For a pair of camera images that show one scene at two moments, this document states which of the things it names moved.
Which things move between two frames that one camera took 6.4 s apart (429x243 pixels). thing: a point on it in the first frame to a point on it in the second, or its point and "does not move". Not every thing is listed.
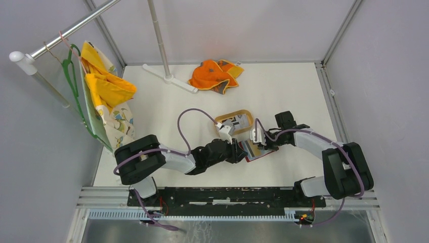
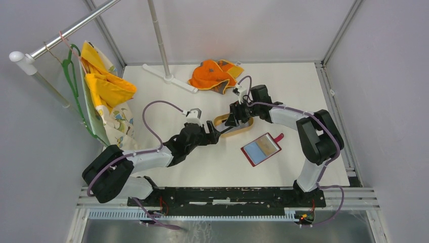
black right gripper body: (272, 145) to (246, 111)
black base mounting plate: (225, 198) does not move
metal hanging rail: (27, 63) does not move
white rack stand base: (169, 79) does not move
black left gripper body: (230, 154) to (204, 138)
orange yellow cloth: (215, 75) does not move
